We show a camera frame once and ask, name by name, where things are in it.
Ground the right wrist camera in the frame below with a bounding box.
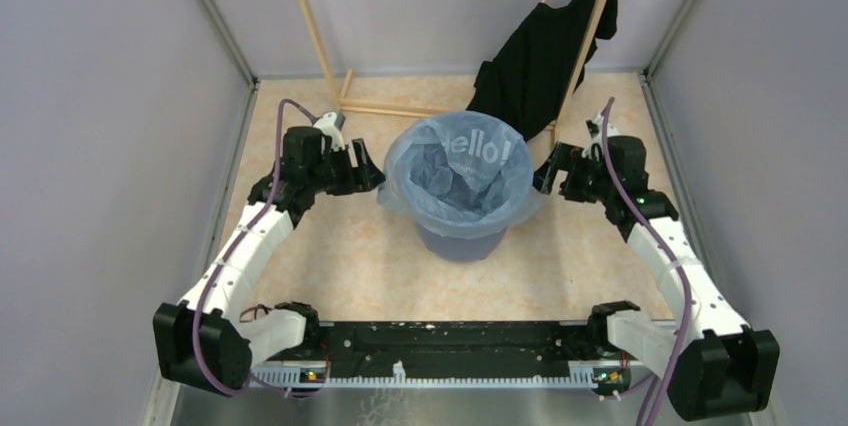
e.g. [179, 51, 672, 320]
[582, 111, 620, 161]

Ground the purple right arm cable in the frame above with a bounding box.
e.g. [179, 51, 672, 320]
[599, 96, 694, 426]

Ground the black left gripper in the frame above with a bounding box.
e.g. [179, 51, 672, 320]
[308, 137, 385, 195]

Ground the wooden clothes rack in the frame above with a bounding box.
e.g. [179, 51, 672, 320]
[280, 0, 629, 146]

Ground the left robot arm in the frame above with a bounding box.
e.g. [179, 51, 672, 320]
[152, 126, 385, 396]

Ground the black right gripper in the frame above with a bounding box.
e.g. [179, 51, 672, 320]
[527, 141, 615, 204]

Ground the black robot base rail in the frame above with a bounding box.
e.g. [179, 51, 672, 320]
[264, 321, 638, 388]

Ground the blue plastic trash bin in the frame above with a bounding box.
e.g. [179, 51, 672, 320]
[416, 224, 507, 263]

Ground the light blue plastic trash bag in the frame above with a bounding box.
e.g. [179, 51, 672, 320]
[377, 111, 540, 239]

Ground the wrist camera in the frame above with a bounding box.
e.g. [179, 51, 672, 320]
[582, 111, 620, 161]
[312, 111, 346, 151]

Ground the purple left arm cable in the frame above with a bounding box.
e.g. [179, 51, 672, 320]
[190, 98, 329, 399]

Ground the black t-shirt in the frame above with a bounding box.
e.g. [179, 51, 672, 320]
[467, 0, 596, 140]

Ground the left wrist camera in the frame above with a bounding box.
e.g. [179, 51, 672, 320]
[312, 111, 346, 151]

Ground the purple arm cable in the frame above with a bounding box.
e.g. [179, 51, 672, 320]
[599, 96, 694, 426]
[190, 98, 329, 399]

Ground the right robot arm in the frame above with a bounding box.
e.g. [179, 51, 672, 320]
[533, 135, 780, 425]

